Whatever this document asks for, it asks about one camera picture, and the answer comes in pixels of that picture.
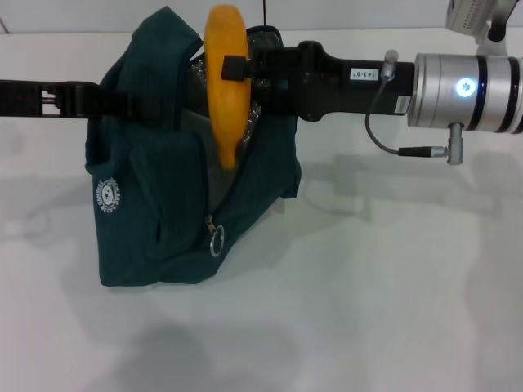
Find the dark teal insulated lunch bag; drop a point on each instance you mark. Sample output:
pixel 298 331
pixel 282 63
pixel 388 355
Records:
pixel 171 228

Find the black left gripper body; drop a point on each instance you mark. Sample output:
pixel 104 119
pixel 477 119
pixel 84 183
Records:
pixel 28 98

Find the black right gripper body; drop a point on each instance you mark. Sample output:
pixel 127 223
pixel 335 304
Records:
pixel 347 90

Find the yellow banana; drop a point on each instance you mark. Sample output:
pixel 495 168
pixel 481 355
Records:
pixel 226 110

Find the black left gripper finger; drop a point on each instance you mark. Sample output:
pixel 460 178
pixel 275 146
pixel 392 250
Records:
pixel 106 104

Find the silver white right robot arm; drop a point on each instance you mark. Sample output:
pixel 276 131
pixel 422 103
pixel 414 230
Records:
pixel 498 94

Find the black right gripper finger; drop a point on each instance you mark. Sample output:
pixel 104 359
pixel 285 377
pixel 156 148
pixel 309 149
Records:
pixel 282 98
pixel 235 67

